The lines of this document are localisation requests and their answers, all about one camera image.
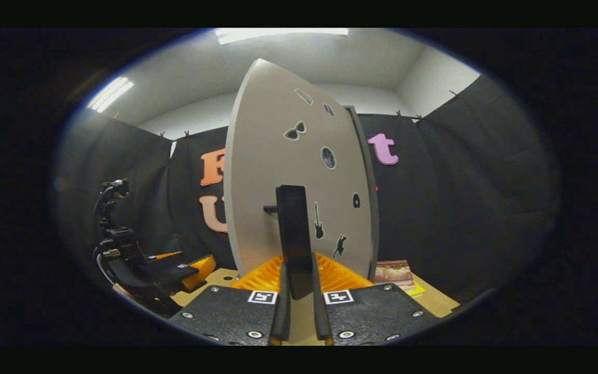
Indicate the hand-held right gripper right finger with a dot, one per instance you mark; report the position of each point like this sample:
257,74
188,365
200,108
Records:
321,317

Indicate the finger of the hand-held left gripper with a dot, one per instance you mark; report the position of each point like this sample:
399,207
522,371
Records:
169,272
161,261

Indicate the black backdrop cloth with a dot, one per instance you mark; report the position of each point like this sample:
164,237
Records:
460,208

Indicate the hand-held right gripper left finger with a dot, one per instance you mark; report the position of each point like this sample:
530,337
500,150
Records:
282,317

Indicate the thick paperback book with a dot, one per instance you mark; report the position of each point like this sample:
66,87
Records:
393,271

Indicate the white cabinet door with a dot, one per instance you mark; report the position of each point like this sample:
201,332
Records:
273,156

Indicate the grey cabinet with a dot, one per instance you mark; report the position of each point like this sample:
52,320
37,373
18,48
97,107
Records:
374,223

